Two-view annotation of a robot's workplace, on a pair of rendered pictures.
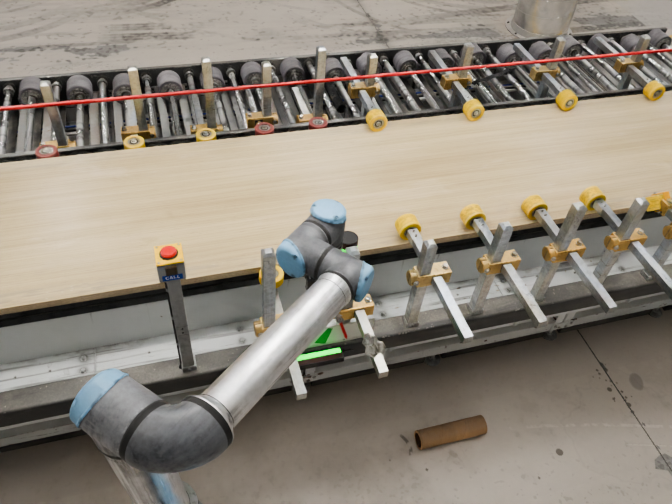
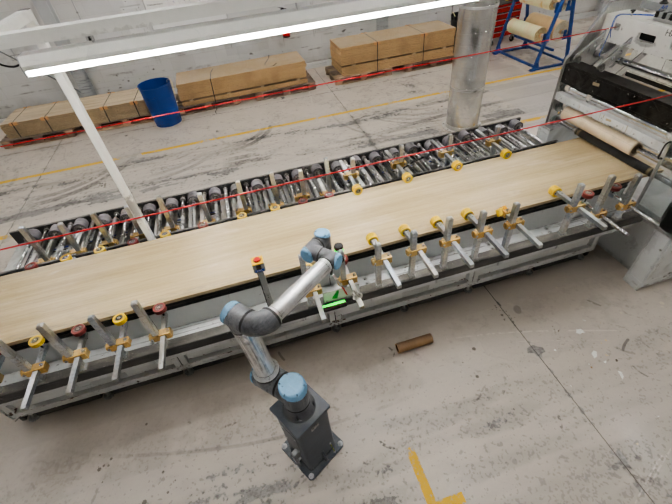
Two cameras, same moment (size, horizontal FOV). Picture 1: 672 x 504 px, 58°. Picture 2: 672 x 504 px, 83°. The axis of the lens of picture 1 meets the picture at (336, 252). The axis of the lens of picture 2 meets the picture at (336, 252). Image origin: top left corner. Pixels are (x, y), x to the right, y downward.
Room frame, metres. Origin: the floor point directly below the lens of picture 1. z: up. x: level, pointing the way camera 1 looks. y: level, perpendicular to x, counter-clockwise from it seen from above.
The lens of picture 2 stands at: (-0.50, -0.30, 2.74)
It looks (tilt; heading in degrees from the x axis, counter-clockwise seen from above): 43 degrees down; 9
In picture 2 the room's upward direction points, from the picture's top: 7 degrees counter-clockwise
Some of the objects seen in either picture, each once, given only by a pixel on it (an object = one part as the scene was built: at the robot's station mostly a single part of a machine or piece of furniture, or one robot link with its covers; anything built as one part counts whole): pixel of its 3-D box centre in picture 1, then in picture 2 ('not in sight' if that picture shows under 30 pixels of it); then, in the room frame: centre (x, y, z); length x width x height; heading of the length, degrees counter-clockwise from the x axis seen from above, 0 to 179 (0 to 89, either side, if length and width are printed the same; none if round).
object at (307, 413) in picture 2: not in sight; (298, 403); (0.46, 0.18, 0.65); 0.19 x 0.19 x 0.10
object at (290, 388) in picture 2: not in sight; (292, 390); (0.46, 0.19, 0.79); 0.17 x 0.15 x 0.18; 62
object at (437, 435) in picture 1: (450, 432); (414, 343); (1.28, -0.56, 0.04); 0.30 x 0.08 x 0.08; 111
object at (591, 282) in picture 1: (570, 253); (452, 241); (1.49, -0.79, 0.95); 0.50 x 0.04 x 0.04; 21
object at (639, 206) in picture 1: (614, 249); (478, 238); (1.58, -0.98, 0.90); 0.03 x 0.03 x 0.48; 21
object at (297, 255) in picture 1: (305, 251); (313, 251); (1.01, 0.07, 1.33); 0.12 x 0.12 x 0.09; 62
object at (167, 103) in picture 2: not in sight; (162, 102); (5.94, 3.52, 0.36); 0.59 x 0.57 x 0.73; 20
